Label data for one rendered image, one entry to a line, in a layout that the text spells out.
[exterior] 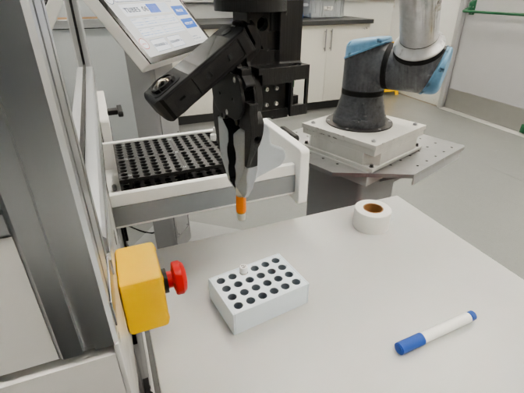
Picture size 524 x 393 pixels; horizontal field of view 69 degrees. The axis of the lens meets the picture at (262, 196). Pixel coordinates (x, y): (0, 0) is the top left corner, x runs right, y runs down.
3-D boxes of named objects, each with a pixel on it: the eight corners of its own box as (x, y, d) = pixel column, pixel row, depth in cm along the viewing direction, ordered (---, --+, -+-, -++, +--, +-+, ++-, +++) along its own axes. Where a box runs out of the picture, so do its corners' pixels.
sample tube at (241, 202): (243, 215, 48) (242, 182, 46) (248, 220, 47) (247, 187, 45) (235, 217, 48) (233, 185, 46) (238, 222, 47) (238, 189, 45)
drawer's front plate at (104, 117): (111, 128, 110) (103, 90, 105) (117, 166, 87) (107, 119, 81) (104, 129, 110) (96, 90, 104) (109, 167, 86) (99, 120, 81)
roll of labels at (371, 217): (394, 224, 76) (398, 207, 74) (377, 239, 71) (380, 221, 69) (364, 212, 80) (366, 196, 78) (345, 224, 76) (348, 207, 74)
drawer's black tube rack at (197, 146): (221, 157, 86) (219, 130, 83) (247, 191, 72) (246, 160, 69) (118, 173, 79) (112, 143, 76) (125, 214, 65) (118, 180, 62)
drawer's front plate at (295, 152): (252, 150, 95) (251, 107, 90) (306, 203, 72) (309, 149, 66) (246, 150, 95) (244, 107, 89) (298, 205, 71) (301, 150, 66)
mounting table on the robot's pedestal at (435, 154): (343, 142, 149) (347, 113, 143) (456, 179, 120) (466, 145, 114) (256, 175, 123) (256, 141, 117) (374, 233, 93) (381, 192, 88)
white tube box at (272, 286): (277, 270, 63) (278, 253, 62) (308, 302, 57) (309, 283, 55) (210, 297, 58) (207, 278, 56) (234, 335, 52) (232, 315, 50)
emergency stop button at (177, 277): (184, 277, 48) (181, 252, 46) (191, 299, 44) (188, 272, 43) (160, 284, 47) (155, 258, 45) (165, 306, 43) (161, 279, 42)
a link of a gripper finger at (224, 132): (272, 183, 49) (275, 114, 44) (230, 194, 46) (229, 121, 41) (260, 173, 51) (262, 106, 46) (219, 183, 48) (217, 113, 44)
